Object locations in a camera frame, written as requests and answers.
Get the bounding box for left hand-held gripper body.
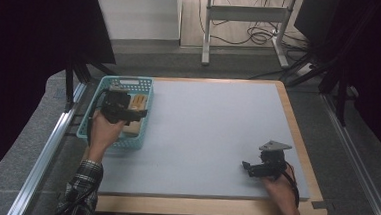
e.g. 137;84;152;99
100;85;136;126

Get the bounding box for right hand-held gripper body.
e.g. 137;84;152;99
256;139;293;181

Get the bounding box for cream glove with orange fingers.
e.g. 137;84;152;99
121;93;149;138

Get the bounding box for turquoise plastic basket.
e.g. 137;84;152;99
75;73;155;152

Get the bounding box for person's right hand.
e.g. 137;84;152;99
260;161;304;215

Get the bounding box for person's left hand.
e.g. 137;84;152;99
87;109;127;164

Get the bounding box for black tripod legs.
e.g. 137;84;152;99
62;55;117;115

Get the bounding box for grey tape piece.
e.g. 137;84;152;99
310;199;330;211

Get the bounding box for white cabinet panel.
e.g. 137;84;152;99
93;0;183;45

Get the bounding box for white power strip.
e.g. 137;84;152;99
295;61;314;78

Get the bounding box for black curtain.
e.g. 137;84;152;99
285;0;381;165
0;0;121;202

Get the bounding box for black stand legs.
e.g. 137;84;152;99
277;47;351;127

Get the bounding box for right hand-held gripper black cable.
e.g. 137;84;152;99
282;161;303;209

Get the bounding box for aluminium rail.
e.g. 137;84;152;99
6;78;88;215
314;94;381;215

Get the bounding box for black floor cables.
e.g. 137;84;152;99
195;0;314;63

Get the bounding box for white metal stand frame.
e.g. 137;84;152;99
200;0;294;71

